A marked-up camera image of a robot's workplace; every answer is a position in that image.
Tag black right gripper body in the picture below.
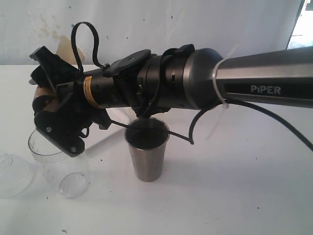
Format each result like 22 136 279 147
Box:
56 49 157 129

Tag round wooden cup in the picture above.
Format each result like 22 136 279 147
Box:
32 85 61 117

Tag clear plastic shaker cup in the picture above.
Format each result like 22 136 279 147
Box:
28 130 90 198

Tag stainless steel cup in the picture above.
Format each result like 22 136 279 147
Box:
124 117 170 182

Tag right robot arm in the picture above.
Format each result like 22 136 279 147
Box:
30 44 313 157

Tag clear plastic shaker lid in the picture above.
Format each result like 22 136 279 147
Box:
0 151 34 199

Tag white rectangular tray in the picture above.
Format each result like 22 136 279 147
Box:
84 108 130 151

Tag white zip tie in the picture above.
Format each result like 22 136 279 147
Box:
205 44 240 141

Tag white backdrop sheet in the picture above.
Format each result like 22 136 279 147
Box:
0 0 301 65

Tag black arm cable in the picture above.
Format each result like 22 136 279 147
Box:
70 21 313 152

